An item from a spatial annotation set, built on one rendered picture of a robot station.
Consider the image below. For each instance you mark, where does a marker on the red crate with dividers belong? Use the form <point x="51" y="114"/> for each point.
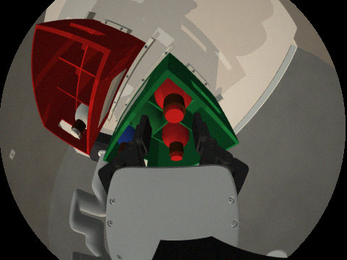
<point x="61" y="54"/>

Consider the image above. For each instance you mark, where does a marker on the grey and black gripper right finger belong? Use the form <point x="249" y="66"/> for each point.
<point x="212" y="153"/>

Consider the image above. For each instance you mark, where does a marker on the white bottle with grey label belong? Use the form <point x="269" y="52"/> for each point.
<point x="80" y="124"/>

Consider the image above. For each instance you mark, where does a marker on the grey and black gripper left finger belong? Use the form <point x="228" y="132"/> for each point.
<point x="133" y="155"/>

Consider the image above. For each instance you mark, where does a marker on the blue bottle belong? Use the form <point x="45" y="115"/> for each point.
<point x="125" y="137"/>

